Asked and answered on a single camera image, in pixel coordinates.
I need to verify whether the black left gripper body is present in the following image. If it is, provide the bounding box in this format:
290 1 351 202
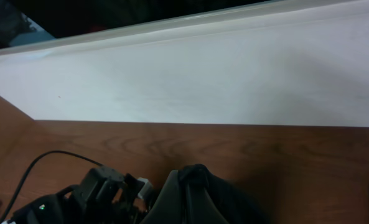
75 166 146 223

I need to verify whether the black patterned shirt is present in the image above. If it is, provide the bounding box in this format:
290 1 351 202
141 164 269 224

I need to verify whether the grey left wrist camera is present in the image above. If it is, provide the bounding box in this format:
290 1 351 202
138 177 154 201

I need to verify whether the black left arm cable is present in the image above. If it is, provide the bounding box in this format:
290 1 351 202
0 150 103 223

